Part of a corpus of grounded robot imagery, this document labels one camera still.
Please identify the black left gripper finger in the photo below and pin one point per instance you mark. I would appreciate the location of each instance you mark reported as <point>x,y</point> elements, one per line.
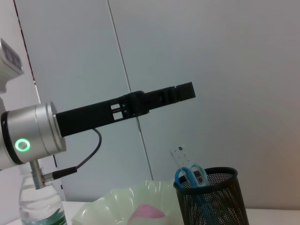
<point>185,91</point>

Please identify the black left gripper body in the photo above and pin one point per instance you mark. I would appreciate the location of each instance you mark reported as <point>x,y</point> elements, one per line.
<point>89,119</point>

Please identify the transparent plastic ruler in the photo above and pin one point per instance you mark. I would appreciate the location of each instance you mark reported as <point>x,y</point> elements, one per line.
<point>182,157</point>

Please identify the blue cyan scissors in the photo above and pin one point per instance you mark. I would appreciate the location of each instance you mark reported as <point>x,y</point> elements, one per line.
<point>194,178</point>

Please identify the clear water bottle green label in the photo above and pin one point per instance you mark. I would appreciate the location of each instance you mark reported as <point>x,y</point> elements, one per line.
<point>39,206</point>

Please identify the pink peach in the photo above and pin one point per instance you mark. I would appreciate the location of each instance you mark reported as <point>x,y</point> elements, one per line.
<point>147,212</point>

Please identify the green glass fruit bowl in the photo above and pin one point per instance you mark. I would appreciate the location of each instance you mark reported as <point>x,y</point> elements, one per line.
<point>105,206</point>

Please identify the black mesh pen cup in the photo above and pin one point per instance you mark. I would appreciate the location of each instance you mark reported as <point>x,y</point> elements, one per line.
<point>211,206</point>

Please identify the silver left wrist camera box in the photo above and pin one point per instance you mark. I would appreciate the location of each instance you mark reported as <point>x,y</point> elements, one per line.
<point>9,61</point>

